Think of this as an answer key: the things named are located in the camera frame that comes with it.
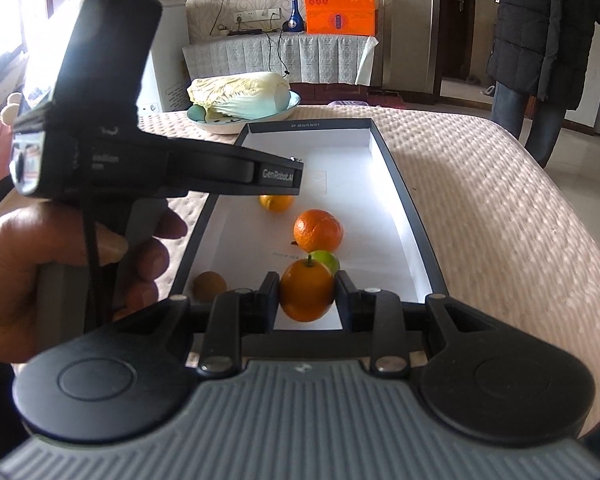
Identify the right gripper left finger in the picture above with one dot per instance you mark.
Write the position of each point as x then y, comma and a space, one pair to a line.
234, 314

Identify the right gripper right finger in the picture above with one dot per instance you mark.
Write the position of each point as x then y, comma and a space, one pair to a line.
379, 313

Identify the brown longan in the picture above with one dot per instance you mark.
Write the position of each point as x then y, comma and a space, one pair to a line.
207, 285

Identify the orange tomato with stem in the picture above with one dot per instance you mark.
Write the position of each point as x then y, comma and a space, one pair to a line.
306, 290

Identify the orange kumquat fruit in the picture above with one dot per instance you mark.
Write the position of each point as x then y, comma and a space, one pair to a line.
317, 229

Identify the yellow orange fruit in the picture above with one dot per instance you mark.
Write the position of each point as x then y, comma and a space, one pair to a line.
276, 203

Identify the person's left hand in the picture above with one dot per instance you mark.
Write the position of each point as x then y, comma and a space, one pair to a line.
43, 260

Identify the grey white cardboard box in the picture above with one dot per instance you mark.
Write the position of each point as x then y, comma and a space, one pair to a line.
352, 203

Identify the white chest freezer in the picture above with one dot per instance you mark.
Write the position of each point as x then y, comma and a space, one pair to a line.
165, 79

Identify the pink quilted table cover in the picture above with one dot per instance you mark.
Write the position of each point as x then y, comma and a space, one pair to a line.
506, 239

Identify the napa cabbage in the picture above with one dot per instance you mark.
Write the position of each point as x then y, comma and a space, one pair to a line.
241, 96

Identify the purple toy on floor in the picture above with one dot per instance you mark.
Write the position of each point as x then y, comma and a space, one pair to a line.
348, 103

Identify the tv stand with cloth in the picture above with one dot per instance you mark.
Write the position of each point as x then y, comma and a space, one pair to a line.
300, 57

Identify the blue glass bottle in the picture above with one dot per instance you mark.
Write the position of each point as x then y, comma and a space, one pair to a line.
295, 21

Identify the orange gift box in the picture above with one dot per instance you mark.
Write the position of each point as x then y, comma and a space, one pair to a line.
341, 17

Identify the person in black coat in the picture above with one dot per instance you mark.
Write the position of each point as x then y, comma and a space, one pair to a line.
540, 50

